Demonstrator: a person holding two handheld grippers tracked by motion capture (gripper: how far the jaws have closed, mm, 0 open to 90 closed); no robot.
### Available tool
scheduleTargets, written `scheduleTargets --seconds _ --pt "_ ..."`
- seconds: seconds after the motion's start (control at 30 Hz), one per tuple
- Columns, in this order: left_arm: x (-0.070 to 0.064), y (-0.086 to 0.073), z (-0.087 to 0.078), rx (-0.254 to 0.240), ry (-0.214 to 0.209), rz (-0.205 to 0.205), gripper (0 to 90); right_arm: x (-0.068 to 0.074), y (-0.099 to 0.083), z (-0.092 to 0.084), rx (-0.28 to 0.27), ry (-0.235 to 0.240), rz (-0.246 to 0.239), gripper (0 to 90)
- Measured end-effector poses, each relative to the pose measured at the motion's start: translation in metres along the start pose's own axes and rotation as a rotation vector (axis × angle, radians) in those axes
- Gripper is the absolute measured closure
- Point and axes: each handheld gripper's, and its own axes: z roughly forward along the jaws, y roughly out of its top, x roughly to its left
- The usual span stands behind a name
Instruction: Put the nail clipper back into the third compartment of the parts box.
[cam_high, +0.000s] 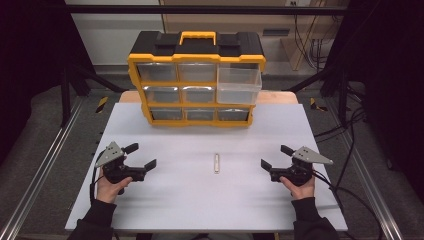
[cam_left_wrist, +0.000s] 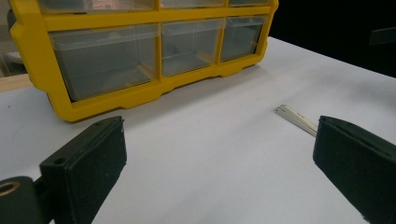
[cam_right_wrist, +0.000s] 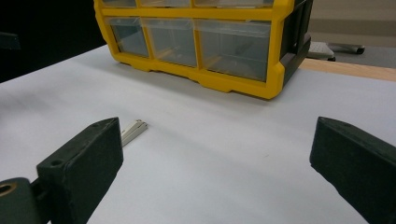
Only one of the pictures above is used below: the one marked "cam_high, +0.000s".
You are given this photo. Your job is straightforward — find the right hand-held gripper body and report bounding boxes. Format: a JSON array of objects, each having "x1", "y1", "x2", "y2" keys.
[{"x1": 269, "y1": 145, "x2": 334, "y2": 187}]

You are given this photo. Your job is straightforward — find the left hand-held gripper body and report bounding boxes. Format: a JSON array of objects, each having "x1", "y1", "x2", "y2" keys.
[{"x1": 94, "y1": 141, "x2": 148, "y2": 185}]

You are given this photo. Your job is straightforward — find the clear plastic drawer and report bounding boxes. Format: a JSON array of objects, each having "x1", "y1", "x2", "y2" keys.
[{"x1": 216, "y1": 63, "x2": 263, "y2": 106}]

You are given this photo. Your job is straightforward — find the yellow black drawer organizer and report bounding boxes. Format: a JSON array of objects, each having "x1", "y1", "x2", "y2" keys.
[{"x1": 127, "y1": 30, "x2": 267, "y2": 129}]

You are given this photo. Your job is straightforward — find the person's right hand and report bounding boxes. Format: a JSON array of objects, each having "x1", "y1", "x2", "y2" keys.
[{"x1": 279, "y1": 175, "x2": 316, "y2": 201}]

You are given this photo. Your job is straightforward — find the person's left hand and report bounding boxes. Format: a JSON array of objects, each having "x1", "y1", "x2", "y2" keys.
[{"x1": 96, "y1": 168, "x2": 134, "y2": 205}]

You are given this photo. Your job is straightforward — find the yellow black hazard tape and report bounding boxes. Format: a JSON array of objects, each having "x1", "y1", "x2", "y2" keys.
[
  {"x1": 95, "y1": 96, "x2": 110, "y2": 115},
  {"x1": 309, "y1": 97, "x2": 329, "y2": 113}
]

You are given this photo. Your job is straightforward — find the black metal stand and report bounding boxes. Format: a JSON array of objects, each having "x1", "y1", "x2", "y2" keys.
[
  {"x1": 59, "y1": 61, "x2": 127, "y2": 128},
  {"x1": 285, "y1": 64, "x2": 350, "y2": 128}
]

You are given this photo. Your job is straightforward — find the black curtain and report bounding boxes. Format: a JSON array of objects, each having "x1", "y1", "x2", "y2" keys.
[
  {"x1": 328, "y1": 0, "x2": 424, "y2": 204},
  {"x1": 0, "y1": 0, "x2": 96, "y2": 166}
]

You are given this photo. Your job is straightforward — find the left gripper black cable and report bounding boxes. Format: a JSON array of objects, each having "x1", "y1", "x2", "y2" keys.
[{"x1": 88, "y1": 149, "x2": 107, "y2": 205}]

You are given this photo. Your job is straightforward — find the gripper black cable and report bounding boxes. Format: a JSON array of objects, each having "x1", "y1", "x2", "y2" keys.
[
  {"x1": 88, "y1": 149, "x2": 107, "y2": 205},
  {"x1": 311, "y1": 169, "x2": 386, "y2": 240}
]

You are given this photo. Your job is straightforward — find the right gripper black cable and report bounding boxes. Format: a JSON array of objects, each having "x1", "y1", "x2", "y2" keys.
[{"x1": 311, "y1": 169, "x2": 386, "y2": 240}]

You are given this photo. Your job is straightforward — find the black floor cables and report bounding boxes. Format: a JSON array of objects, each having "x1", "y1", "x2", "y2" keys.
[{"x1": 313, "y1": 84, "x2": 369, "y2": 193}]

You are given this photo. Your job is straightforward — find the aluminium floor rail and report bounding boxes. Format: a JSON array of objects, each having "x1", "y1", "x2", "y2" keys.
[
  {"x1": 328, "y1": 99, "x2": 405, "y2": 240},
  {"x1": 0, "y1": 97, "x2": 85, "y2": 240}
]

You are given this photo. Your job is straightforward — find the hanging black wall cables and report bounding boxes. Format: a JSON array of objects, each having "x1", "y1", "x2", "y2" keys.
[{"x1": 292, "y1": 14, "x2": 336, "y2": 72}]

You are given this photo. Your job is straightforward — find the black horizontal frame bar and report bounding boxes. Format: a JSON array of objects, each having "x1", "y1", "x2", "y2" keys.
[{"x1": 64, "y1": 4, "x2": 350, "y2": 16}]

